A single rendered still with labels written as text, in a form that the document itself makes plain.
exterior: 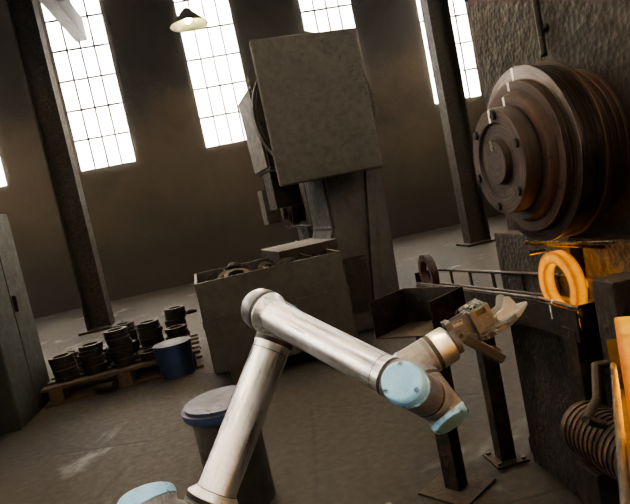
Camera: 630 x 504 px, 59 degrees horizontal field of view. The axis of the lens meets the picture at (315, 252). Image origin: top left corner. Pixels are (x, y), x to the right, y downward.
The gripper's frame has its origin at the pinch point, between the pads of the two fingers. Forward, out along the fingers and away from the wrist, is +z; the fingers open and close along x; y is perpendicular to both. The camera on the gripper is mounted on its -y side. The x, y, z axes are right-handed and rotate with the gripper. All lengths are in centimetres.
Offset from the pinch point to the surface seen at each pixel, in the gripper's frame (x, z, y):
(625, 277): -12.8, 19.6, -1.1
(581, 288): 4.2, 17.6, -5.5
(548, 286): 19.4, 16.7, -6.7
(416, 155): 1020, 331, -23
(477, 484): 55, -24, -71
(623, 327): -37.2, 0.7, 2.8
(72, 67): 1007, -189, 450
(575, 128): -8.9, 26.6, 33.7
